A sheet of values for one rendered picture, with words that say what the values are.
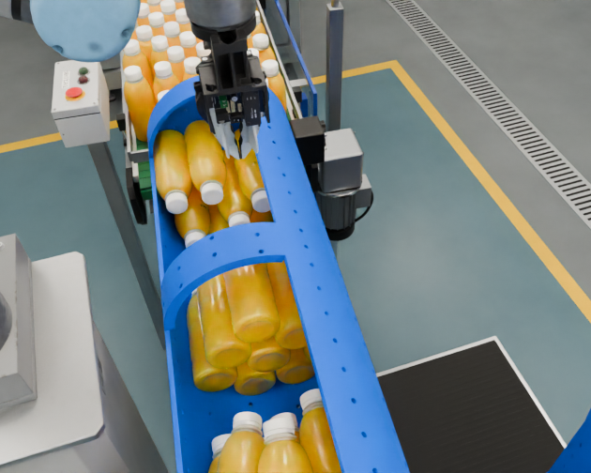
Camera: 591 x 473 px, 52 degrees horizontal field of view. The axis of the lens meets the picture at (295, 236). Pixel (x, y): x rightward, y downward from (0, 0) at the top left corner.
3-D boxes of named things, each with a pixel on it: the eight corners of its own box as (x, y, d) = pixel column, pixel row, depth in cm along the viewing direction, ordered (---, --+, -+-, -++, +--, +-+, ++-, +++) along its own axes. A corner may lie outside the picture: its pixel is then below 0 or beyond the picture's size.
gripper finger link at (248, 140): (246, 180, 79) (238, 123, 72) (238, 152, 83) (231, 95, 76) (269, 176, 79) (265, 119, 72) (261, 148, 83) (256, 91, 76)
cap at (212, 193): (205, 201, 112) (206, 207, 110) (197, 187, 109) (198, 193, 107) (225, 193, 111) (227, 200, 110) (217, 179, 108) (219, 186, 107)
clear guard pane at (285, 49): (315, 222, 194) (313, 94, 158) (269, 84, 245) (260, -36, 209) (316, 221, 194) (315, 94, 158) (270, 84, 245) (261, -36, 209)
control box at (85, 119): (65, 148, 137) (50, 111, 129) (68, 98, 150) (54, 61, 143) (110, 141, 138) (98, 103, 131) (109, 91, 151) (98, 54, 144)
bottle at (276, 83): (259, 122, 157) (253, 63, 144) (285, 119, 158) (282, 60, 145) (263, 139, 153) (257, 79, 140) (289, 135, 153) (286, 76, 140)
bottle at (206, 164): (192, 150, 124) (202, 209, 113) (177, 126, 119) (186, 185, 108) (223, 138, 124) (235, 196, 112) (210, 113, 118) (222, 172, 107)
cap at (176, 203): (180, 189, 109) (181, 195, 108) (190, 202, 112) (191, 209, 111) (161, 197, 110) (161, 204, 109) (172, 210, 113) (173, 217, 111)
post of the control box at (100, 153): (162, 350, 217) (79, 125, 143) (161, 341, 220) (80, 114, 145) (174, 347, 218) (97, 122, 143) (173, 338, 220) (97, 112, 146)
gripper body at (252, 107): (208, 138, 71) (191, 44, 62) (200, 96, 76) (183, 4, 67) (273, 127, 71) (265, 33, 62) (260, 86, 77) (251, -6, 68)
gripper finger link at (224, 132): (222, 185, 79) (212, 128, 72) (216, 156, 83) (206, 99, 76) (246, 180, 79) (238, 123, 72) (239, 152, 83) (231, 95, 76)
